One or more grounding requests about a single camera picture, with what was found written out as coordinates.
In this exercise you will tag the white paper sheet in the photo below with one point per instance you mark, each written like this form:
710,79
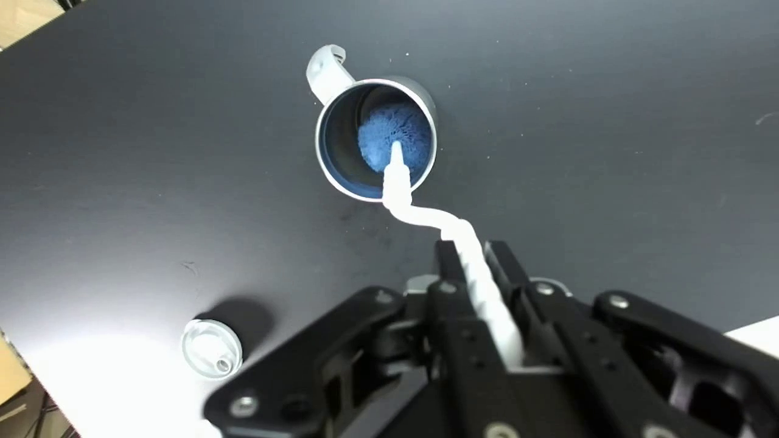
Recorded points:
757,336

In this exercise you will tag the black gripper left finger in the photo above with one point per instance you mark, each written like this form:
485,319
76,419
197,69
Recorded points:
390,366

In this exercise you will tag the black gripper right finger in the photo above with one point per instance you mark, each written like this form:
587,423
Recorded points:
648,373

